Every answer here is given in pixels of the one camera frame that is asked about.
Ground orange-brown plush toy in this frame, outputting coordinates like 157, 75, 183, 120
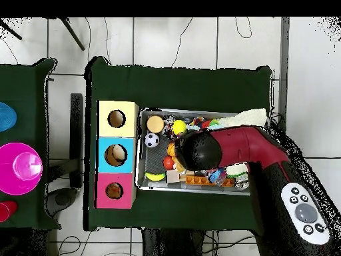
171, 157, 186, 173

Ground shallow metal mesh bin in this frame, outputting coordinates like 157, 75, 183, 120
135, 107, 271, 197

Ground wooden box with three holes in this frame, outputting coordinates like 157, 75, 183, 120
94, 99, 140, 210

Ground smooth yellow ball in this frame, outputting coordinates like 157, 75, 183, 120
170, 119, 188, 136

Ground small soccer ball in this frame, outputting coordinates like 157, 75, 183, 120
144, 132, 160, 148

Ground smooth orange-red ball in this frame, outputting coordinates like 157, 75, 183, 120
163, 155, 175, 170

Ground round container with orange lid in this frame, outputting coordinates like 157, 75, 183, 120
146, 115, 165, 134

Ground plain wooden cube block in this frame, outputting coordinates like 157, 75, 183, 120
166, 169, 181, 184

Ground yellow toy banana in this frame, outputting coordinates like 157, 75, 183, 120
144, 171, 167, 182

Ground orange toy brick plate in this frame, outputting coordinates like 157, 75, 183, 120
184, 175, 235, 187

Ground dark green table cloth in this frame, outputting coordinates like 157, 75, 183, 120
83, 55, 274, 235
0, 57, 62, 230

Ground cream knitted cloth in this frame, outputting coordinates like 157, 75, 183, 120
216, 107, 268, 177

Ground black panel stand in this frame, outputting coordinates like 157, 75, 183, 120
69, 93, 84, 188

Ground grey round stand base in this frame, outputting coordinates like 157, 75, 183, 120
46, 187, 79, 217

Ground black tripod leg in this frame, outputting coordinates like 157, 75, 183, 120
0, 21, 23, 41
59, 17, 85, 51

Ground magenta plastic bowl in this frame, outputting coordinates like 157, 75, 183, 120
0, 141, 43, 196

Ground blue round disc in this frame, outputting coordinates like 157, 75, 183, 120
0, 101, 17, 133

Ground red plastic cup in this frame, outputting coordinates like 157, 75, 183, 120
0, 200, 19, 223

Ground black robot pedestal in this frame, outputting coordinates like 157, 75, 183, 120
142, 227, 206, 256

